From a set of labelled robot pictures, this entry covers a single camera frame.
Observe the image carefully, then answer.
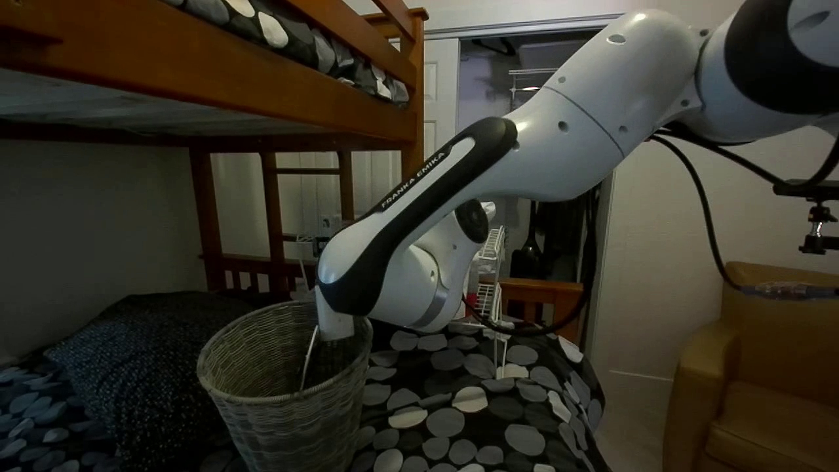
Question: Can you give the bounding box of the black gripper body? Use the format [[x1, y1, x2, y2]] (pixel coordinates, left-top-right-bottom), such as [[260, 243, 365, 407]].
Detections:
[[314, 338, 365, 383]]

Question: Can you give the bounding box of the grey wicker basket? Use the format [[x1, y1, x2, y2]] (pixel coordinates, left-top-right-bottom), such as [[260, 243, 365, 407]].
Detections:
[[195, 300, 375, 472]]

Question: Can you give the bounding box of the black duvet with large dots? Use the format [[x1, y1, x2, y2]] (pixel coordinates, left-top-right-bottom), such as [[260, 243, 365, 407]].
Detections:
[[199, 314, 613, 472]]

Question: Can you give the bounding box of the grey window blind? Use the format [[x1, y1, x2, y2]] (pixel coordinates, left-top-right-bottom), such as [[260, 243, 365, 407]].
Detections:
[[208, 150, 407, 268]]

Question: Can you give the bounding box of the dark speckled pillow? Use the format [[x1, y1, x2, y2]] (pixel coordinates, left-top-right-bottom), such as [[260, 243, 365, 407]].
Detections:
[[43, 289, 264, 461]]

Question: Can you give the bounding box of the black bag in closet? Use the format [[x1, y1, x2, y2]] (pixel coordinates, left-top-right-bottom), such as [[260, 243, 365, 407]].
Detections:
[[509, 205, 554, 284]]

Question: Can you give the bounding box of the dark hanging coat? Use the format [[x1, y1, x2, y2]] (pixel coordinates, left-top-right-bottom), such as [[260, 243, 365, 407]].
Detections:
[[538, 192, 600, 284]]

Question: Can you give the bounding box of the white closet door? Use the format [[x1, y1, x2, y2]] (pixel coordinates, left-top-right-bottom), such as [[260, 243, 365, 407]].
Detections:
[[423, 36, 462, 159]]

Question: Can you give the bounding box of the dotted bunk mattress bedding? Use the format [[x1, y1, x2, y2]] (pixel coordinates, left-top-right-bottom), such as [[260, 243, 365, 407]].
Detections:
[[160, 0, 414, 107]]

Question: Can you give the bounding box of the closet shelf with rod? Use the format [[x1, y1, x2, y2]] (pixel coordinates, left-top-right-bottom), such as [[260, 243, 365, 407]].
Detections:
[[505, 36, 585, 99]]

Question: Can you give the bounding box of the tan leather armchair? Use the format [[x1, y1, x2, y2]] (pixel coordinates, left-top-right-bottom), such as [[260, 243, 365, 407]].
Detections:
[[663, 260, 839, 472]]

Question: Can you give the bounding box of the white wire rack shelf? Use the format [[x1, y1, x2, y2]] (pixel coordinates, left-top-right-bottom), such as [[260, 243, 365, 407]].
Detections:
[[282, 216, 520, 368]]

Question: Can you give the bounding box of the wooden bunk bed frame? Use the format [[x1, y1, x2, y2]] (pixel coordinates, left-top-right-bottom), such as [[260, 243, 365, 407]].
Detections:
[[0, 0, 429, 300]]

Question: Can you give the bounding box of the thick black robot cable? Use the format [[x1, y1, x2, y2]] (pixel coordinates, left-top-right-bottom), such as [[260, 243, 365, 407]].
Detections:
[[644, 120, 839, 296]]

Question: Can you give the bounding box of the black camera on mount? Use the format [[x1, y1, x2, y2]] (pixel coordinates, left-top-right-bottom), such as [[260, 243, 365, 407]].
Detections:
[[771, 175, 839, 256]]

